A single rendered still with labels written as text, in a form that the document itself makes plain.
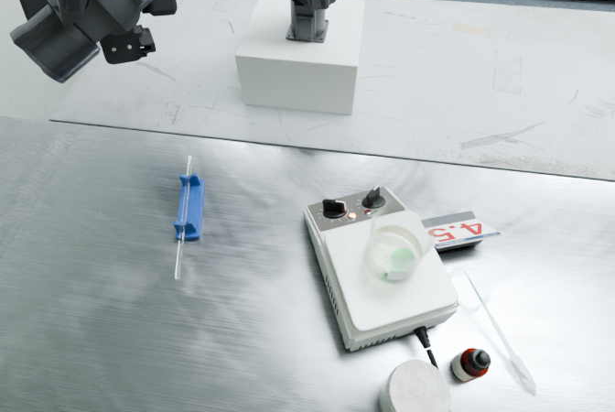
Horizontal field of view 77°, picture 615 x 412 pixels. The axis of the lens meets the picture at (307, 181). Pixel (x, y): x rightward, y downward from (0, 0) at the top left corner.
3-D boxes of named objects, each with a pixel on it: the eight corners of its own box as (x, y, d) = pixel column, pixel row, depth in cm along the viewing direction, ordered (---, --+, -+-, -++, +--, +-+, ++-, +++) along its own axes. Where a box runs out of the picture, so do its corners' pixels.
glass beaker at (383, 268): (429, 266, 43) (451, 233, 36) (389, 302, 41) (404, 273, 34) (384, 224, 47) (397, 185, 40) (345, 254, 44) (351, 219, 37)
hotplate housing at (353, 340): (302, 215, 57) (300, 185, 50) (383, 194, 59) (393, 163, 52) (351, 374, 45) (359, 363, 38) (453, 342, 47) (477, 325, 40)
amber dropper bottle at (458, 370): (470, 352, 46) (493, 339, 40) (480, 380, 44) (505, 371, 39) (447, 356, 46) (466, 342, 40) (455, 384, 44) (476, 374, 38)
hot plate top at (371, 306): (321, 235, 46) (321, 232, 46) (413, 211, 48) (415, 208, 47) (355, 335, 40) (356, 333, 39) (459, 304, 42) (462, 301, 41)
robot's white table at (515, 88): (220, 182, 170) (147, -21, 96) (501, 215, 159) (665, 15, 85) (184, 288, 143) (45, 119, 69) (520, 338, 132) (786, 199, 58)
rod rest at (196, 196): (183, 183, 61) (177, 169, 58) (205, 181, 61) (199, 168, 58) (177, 241, 55) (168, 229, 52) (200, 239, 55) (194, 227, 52)
